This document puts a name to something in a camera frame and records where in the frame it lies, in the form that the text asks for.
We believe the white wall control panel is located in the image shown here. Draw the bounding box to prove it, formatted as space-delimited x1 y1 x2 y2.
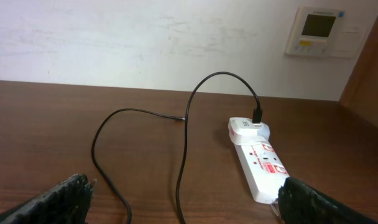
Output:
285 6 378 58

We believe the black USB charging cable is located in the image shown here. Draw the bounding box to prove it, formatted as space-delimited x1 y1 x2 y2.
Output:
91 71 264 224

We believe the white power strip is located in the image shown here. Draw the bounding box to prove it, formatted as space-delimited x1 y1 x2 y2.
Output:
234 141 289 204

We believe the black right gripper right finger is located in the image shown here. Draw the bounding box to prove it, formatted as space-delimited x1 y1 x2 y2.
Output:
277 177 377 224

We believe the white charger adapter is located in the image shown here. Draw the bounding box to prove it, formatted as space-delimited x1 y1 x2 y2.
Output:
228 117 270 146

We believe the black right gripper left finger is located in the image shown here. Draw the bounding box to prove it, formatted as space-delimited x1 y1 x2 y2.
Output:
0 174 93 224

